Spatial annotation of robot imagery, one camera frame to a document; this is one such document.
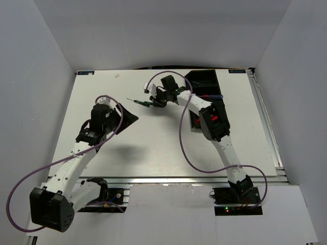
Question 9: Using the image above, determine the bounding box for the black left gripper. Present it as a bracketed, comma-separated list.
[103, 103, 138, 135]

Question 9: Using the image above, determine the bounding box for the green black screwdriver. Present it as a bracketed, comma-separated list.
[127, 98, 153, 107]

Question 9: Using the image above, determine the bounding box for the blue red screwdriver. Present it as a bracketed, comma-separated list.
[201, 94, 223, 100]

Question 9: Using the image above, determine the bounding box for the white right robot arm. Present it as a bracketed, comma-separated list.
[144, 75, 253, 204]

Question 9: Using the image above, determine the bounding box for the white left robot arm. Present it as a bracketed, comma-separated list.
[30, 103, 138, 232]

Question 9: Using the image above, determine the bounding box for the black middle storage bin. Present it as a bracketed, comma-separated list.
[195, 86, 223, 102]

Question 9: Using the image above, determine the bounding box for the black storage bin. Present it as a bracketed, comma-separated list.
[188, 102, 229, 131]
[185, 69, 219, 88]
[195, 86, 223, 102]

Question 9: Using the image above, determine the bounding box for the black far storage bin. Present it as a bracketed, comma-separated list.
[185, 69, 219, 88]

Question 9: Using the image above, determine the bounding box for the black near storage bin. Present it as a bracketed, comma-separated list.
[188, 102, 229, 131]

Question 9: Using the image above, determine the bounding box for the blue label sticker left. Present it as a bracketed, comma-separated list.
[77, 71, 95, 76]

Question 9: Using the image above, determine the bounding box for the blue label sticker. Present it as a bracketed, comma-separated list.
[228, 69, 246, 74]
[77, 71, 95, 76]

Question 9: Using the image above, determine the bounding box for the blue label sticker right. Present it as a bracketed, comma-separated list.
[228, 69, 246, 74]

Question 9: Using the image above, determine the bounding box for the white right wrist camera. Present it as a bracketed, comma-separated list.
[143, 82, 157, 97]

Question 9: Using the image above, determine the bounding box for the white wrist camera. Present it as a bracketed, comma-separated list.
[95, 96, 111, 106]
[143, 82, 157, 97]

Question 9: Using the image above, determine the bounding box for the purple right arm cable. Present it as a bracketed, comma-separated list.
[143, 70, 268, 209]

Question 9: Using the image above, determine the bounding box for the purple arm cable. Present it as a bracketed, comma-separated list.
[143, 70, 268, 209]
[6, 94, 126, 233]

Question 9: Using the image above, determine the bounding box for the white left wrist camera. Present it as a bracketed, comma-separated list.
[95, 96, 111, 106]

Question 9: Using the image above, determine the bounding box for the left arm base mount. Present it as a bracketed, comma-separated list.
[79, 177, 128, 213]

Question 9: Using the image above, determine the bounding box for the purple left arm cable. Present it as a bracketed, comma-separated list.
[6, 94, 126, 233]

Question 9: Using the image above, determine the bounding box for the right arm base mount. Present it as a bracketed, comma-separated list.
[209, 187, 263, 216]

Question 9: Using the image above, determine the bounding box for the aluminium frame rail front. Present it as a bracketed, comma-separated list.
[47, 176, 291, 187]

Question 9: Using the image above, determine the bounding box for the aluminium frame rail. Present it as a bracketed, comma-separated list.
[246, 68, 290, 185]
[47, 176, 291, 187]

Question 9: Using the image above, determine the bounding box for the aluminium frame rail right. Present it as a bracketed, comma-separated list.
[246, 68, 290, 185]

